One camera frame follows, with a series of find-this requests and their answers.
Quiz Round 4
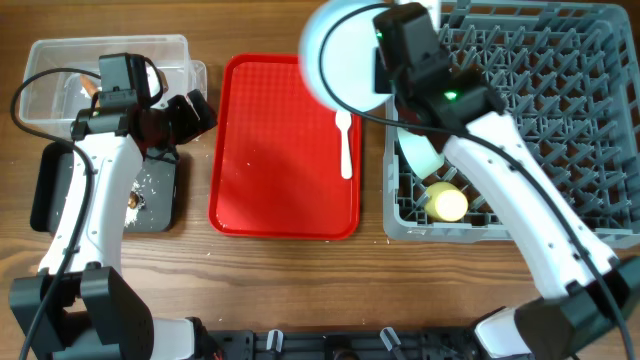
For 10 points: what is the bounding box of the brown food scrap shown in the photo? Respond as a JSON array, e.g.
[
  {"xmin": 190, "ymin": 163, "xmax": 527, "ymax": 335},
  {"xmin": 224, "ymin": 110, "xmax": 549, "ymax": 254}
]
[{"xmin": 128, "ymin": 191, "xmax": 144, "ymax": 209}]

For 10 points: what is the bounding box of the orange carrot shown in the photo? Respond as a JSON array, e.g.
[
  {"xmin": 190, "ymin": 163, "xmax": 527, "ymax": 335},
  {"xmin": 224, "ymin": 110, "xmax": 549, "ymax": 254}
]
[{"xmin": 79, "ymin": 75, "xmax": 100, "ymax": 99}]

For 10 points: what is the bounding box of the white rice pile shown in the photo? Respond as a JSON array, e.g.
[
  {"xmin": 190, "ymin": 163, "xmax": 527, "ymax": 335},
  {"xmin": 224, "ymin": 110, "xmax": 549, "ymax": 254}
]
[{"xmin": 124, "ymin": 180, "xmax": 148, "ymax": 229}]

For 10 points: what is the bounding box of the white plastic spoon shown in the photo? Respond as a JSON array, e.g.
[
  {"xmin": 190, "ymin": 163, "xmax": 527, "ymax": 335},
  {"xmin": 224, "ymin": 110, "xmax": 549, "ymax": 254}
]
[{"xmin": 335, "ymin": 111, "xmax": 353, "ymax": 180}]

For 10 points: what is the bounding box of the light blue plate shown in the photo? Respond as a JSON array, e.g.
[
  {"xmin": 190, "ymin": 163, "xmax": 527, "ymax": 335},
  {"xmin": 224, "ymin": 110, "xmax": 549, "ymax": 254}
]
[{"xmin": 298, "ymin": 0, "xmax": 389, "ymax": 112}]

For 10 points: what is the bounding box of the green bowl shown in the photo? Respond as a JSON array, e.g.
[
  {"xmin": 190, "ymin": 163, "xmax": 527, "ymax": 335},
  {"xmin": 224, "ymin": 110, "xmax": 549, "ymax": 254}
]
[{"xmin": 397, "ymin": 128, "xmax": 444, "ymax": 180}]

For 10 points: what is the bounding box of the yellow cup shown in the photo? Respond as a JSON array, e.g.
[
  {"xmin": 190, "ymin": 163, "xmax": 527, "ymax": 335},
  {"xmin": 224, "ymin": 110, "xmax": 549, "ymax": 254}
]
[{"xmin": 424, "ymin": 182, "xmax": 469, "ymax": 222}]

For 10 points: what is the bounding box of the white tissue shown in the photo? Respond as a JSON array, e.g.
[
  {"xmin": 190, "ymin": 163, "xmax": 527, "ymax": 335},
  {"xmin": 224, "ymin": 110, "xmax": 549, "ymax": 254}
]
[{"xmin": 80, "ymin": 65, "xmax": 168, "ymax": 99}]

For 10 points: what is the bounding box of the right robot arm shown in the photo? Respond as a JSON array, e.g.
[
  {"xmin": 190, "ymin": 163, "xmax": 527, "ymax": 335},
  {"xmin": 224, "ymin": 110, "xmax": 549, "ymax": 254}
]
[{"xmin": 373, "ymin": 2, "xmax": 639, "ymax": 359}]

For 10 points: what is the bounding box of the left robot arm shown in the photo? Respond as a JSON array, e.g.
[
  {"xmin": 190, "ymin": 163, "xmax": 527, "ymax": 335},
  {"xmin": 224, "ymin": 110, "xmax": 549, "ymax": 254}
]
[{"xmin": 9, "ymin": 53, "xmax": 223, "ymax": 359}]

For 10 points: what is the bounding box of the grey dishwasher rack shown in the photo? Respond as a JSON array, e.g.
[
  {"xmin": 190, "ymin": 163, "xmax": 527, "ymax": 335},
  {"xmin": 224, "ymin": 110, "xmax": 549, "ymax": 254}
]
[{"xmin": 382, "ymin": 0, "xmax": 640, "ymax": 249}]

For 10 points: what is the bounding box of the black plastic tray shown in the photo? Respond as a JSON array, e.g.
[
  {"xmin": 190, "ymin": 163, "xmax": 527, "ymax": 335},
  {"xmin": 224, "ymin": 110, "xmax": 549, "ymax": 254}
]
[{"xmin": 30, "ymin": 143, "xmax": 179, "ymax": 234}]

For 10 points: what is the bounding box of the red serving tray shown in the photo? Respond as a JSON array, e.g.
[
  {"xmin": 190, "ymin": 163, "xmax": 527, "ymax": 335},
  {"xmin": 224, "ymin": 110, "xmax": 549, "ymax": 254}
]
[{"xmin": 208, "ymin": 54, "xmax": 362, "ymax": 241}]

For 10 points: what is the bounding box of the clear plastic bin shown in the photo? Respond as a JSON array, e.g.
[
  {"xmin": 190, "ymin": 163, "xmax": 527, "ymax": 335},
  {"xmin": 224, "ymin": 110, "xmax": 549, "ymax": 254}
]
[{"xmin": 19, "ymin": 34, "xmax": 207, "ymax": 139}]

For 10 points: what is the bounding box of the left black cable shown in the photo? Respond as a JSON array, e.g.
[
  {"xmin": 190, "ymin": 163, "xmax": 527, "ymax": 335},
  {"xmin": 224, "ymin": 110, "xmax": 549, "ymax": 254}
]
[{"xmin": 9, "ymin": 67, "xmax": 104, "ymax": 360}]

